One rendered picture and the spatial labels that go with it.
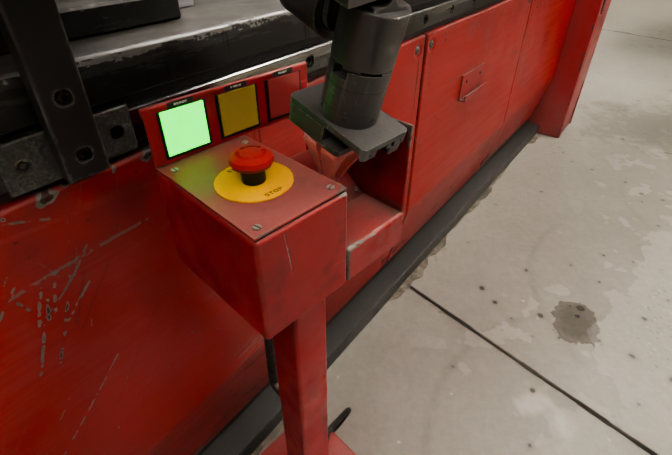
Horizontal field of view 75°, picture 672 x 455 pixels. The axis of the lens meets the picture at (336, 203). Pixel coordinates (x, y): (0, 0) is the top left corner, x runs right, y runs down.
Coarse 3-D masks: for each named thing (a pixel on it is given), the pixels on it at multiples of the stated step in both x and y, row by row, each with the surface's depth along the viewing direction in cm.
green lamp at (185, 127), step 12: (180, 108) 41; (192, 108) 42; (168, 120) 40; (180, 120) 41; (192, 120) 42; (204, 120) 43; (168, 132) 41; (180, 132) 42; (192, 132) 43; (204, 132) 44; (168, 144) 41; (180, 144) 42; (192, 144) 43
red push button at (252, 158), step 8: (232, 152) 39; (240, 152) 38; (248, 152) 38; (256, 152) 38; (264, 152) 38; (232, 160) 38; (240, 160) 37; (248, 160) 37; (256, 160) 37; (264, 160) 37; (272, 160) 38; (240, 168) 37; (248, 168) 37; (256, 168) 37; (264, 168) 38; (248, 176) 38; (256, 176) 38; (264, 176) 39; (248, 184) 39; (256, 184) 39
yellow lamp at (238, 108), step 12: (228, 96) 44; (240, 96) 45; (252, 96) 46; (228, 108) 45; (240, 108) 46; (252, 108) 47; (228, 120) 45; (240, 120) 46; (252, 120) 47; (228, 132) 46
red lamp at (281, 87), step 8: (296, 72) 49; (272, 80) 47; (280, 80) 48; (288, 80) 49; (296, 80) 50; (272, 88) 48; (280, 88) 48; (288, 88) 49; (296, 88) 50; (272, 96) 48; (280, 96) 49; (288, 96) 50; (272, 104) 49; (280, 104) 49; (288, 104) 50; (272, 112) 49; (280, 112) 50; (288, 112) 51
